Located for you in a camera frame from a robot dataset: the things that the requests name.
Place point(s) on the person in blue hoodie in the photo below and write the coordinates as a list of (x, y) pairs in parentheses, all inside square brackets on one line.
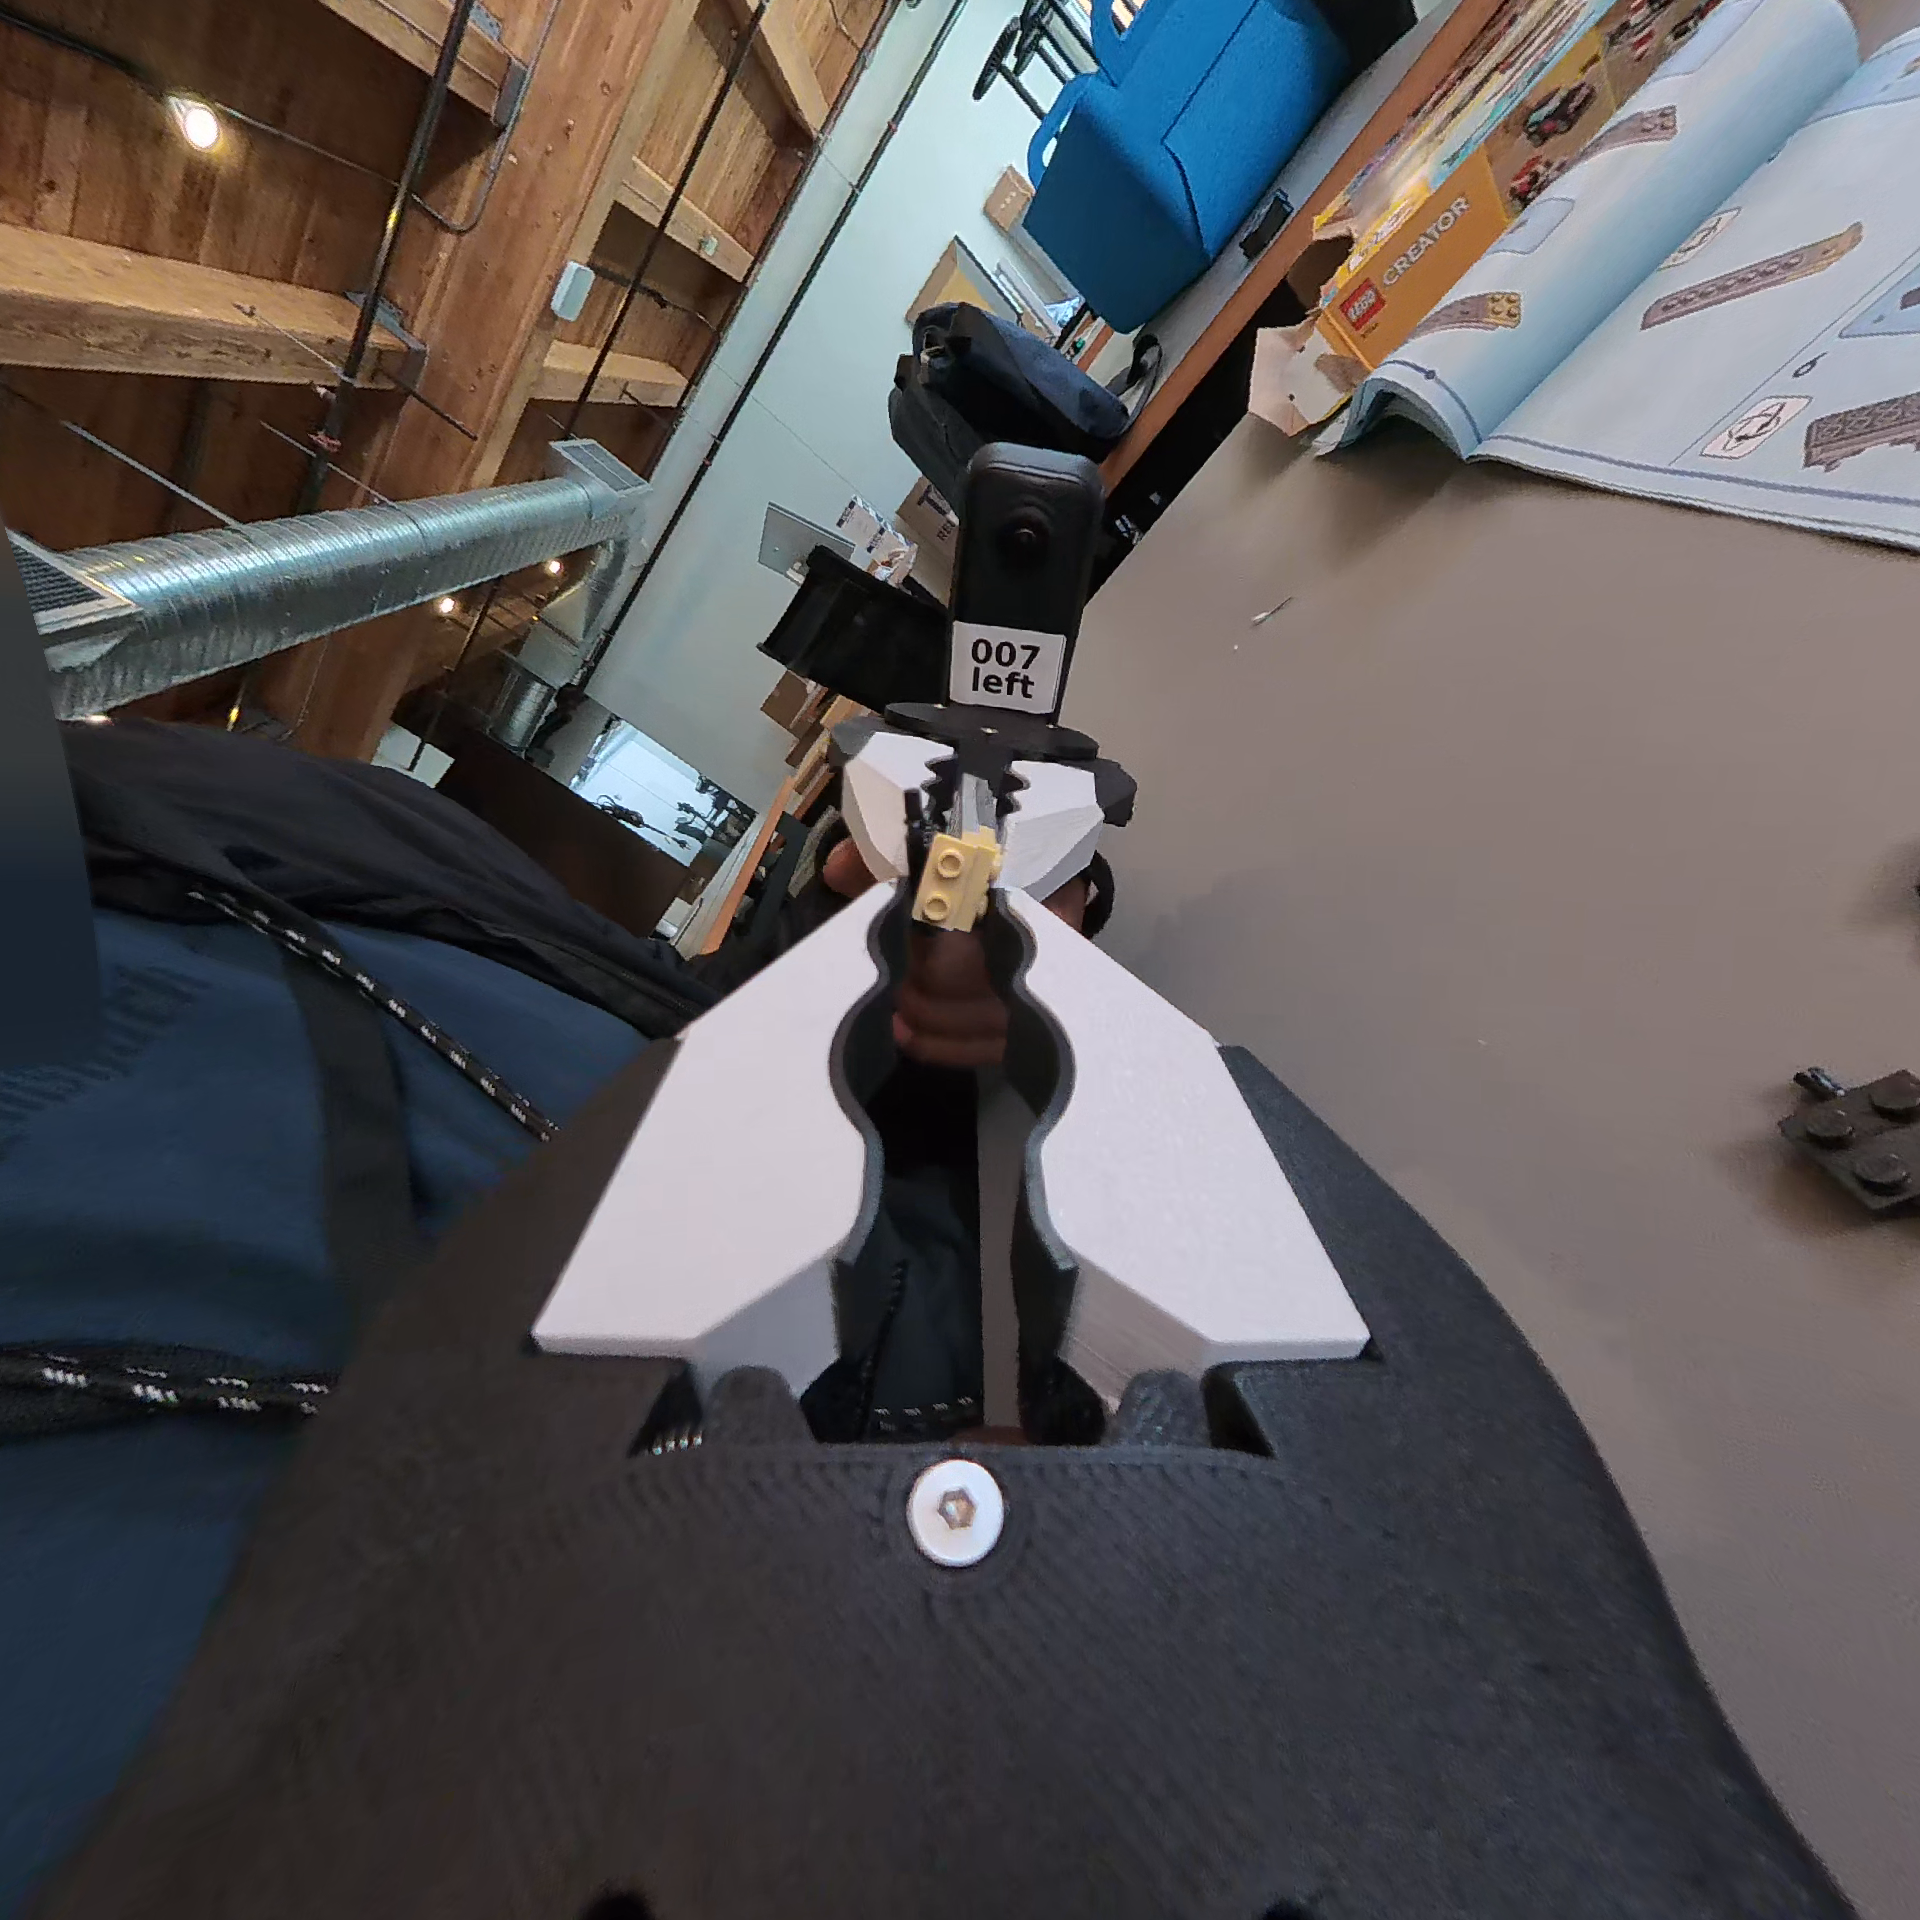
[(150, 1198)]

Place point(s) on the wood-edged grey table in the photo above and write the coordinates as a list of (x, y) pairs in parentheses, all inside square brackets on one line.
[(1388, 69)]

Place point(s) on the black jacket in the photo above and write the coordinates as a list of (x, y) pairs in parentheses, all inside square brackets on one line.
[(376, 856)]

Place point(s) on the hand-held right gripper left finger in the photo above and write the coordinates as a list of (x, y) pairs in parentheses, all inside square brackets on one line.
[(706, 1185)]

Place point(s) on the instruction booklet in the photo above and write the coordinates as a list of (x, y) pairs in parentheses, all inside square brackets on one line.
[(1725, 301)]

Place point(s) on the yellow toy set box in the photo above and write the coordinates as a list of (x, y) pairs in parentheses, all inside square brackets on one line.
[(1441, 238)]

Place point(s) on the grey and tan brick beam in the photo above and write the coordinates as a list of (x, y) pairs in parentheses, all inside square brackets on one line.
[(956, 878)]

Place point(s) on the blue felt tote bag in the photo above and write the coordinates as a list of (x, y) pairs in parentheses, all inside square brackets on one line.
[(1186, 150)]

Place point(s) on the round glowing ceiling lamp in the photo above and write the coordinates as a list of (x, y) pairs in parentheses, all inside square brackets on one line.
[(195, 124)]

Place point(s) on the black office chair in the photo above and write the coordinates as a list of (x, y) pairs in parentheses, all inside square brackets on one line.
[(855, 630)]

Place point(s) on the silver ventilation duct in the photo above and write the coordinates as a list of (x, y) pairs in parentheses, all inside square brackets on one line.
[(376, 561)]

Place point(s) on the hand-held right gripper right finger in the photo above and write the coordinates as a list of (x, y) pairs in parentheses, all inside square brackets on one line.
[(1200, 1198)]

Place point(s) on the dark blue backpack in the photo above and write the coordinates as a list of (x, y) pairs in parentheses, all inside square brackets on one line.
[(1005, 375)]

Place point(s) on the person's left hand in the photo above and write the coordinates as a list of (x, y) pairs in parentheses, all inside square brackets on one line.
[(944, 1006)]

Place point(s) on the black bar stools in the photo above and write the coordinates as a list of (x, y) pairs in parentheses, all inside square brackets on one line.
[(1035, 45)]

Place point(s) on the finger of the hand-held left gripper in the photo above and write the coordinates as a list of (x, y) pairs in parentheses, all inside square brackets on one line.
[(1058, 832), (886, 809)]

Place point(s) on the small dark object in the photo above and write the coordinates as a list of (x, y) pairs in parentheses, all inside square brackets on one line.
[(1264, 226)]

